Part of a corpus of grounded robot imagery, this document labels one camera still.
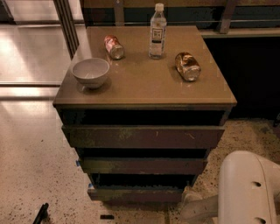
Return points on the brown drawer cabinet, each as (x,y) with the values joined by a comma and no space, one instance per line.
(141,91)

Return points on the black object on floor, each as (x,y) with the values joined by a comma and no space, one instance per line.
(42,214)

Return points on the gold soda can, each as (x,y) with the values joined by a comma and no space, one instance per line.
(187,66)

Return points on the white ceramic bowl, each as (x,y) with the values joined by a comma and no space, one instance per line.
(91,73)

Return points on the metal railing shelf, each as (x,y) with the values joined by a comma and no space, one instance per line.
(214,18)

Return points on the clear plastic water bottle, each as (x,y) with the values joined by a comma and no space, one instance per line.
(158,25)

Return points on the red soda can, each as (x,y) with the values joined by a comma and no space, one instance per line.
(114,48)

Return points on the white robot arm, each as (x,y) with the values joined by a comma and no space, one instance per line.
(248,193)

